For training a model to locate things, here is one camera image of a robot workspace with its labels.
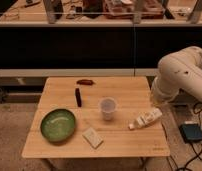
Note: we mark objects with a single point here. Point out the wooden folding table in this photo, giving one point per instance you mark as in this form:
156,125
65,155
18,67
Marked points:
132,98

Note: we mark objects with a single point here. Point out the black foot pedal box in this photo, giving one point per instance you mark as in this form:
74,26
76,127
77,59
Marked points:
191,133

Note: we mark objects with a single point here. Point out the red tray on shelf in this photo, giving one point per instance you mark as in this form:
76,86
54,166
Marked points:
125,9

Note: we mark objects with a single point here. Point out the beige rectangular sponge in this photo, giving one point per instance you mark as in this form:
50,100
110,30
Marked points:
92,137

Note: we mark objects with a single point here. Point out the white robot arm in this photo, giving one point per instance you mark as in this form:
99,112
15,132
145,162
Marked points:
178,70

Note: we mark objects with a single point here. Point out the translucent plastic cup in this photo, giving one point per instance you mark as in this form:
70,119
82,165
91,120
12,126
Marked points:
107,107

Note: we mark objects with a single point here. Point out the green ceramic bowl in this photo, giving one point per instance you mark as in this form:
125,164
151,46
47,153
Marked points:
58,125

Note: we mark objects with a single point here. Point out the white spray bottle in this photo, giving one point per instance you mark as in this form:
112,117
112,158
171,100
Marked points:
145,119

